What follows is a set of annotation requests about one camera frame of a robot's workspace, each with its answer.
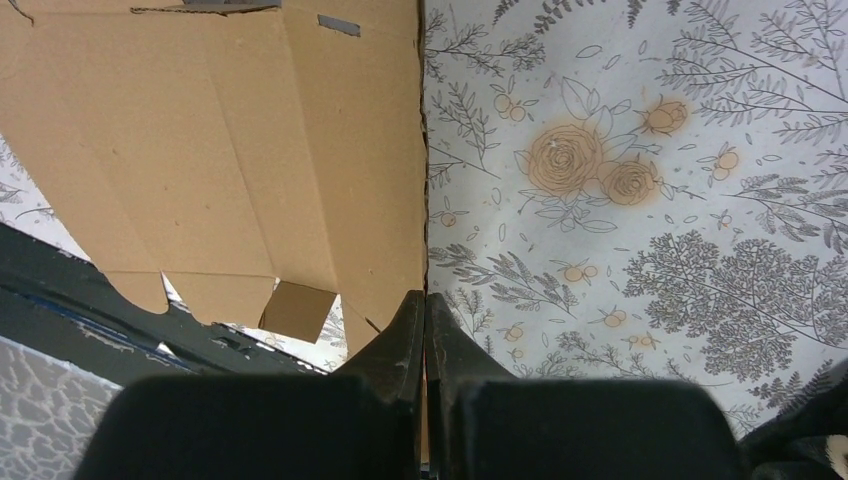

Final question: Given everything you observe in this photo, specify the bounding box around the brown cardboard box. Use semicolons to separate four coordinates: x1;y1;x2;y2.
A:
1;1;427;353

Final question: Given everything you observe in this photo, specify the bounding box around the floral patterned table mat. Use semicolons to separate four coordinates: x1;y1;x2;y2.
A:
1;1;847;435

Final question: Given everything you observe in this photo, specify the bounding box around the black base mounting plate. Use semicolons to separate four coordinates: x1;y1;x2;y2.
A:
1;226;324;385

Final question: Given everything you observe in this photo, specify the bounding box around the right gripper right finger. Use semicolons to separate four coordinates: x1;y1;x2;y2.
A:
425;294;747;479

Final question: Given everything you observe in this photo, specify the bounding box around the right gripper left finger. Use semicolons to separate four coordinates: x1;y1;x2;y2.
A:
75;291;425;479

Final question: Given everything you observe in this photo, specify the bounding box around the black floral blanket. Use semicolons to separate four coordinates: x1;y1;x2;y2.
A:
738;360;847;479

